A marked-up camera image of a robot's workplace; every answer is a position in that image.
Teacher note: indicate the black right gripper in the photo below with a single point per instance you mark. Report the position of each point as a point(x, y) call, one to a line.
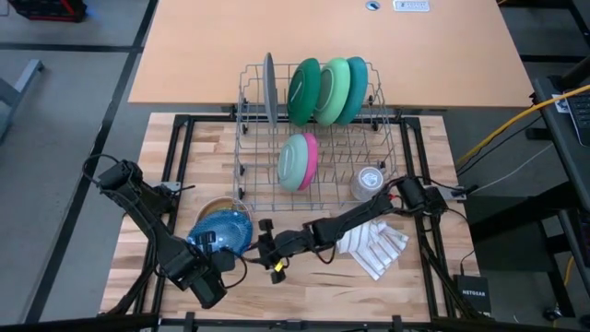
point(288, 244)

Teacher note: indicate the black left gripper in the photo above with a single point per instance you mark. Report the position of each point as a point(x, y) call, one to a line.
point(209, 269)

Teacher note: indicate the bluish purple plate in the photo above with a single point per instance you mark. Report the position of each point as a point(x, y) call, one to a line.
point(228, 230)

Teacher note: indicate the small pale green plate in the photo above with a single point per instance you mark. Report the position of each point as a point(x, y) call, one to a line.
point(291, 163)

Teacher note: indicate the small pink plate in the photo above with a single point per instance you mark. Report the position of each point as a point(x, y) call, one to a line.
point(313, 157)

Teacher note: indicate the dark green plate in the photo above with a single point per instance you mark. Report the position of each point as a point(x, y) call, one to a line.
point(302, 92)

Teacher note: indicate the grey plate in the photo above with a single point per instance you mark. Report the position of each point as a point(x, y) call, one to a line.
point(270, 87)

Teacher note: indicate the light green plate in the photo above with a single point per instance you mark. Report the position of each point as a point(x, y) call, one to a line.
point(332, 92)

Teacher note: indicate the teal plate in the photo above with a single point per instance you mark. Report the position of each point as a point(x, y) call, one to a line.
point(359, 87)

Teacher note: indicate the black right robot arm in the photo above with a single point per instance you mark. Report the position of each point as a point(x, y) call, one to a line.
point(359, 216)

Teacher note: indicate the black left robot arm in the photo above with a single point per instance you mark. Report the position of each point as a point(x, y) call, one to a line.
point(147, 221)

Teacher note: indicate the tan bamboo plate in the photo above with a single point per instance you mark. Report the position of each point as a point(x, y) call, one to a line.
point(221, 204)

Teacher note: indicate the white striped dish towel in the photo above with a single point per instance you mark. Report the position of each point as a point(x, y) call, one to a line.
point(378, 249)

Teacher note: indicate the clear patterned glass cup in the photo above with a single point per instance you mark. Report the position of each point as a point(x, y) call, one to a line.
point(367, 183)

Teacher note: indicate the tan wooden desk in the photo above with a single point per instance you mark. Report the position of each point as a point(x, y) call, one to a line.
point(322, 27)

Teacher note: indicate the grey desk grommet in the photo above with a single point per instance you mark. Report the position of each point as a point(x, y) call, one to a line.
point(372, 4)

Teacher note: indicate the black and red toolbox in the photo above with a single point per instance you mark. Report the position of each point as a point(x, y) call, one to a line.
point(46, 9)

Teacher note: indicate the white power strip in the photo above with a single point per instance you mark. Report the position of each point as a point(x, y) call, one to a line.
point(410, 4)

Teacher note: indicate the black side table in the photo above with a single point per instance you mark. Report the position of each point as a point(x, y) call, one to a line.
point(558, 152)

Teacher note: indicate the white paper sticker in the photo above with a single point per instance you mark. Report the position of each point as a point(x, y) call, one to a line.
point(560, 103)

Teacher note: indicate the black keyboard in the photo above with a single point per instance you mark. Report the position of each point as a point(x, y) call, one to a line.
point(580, 120)

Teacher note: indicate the black metal table frame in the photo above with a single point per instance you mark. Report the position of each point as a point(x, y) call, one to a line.
point(230, 325)

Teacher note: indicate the black network switch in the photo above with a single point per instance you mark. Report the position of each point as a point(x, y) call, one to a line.
point(472, 292)

